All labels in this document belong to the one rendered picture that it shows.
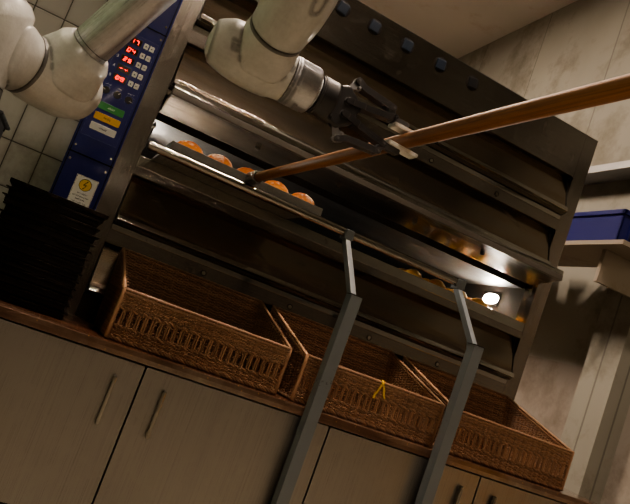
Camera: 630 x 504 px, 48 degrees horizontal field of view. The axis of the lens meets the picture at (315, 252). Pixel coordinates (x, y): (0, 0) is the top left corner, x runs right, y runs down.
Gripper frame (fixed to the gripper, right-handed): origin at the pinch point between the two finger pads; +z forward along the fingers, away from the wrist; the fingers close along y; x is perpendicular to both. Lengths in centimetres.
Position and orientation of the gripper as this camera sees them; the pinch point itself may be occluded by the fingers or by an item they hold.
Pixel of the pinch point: (403, 140)
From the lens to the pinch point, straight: 139.8
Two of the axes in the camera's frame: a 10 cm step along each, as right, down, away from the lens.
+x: 3.9, 0.2, -9.2
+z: 8.5, 3.8, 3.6
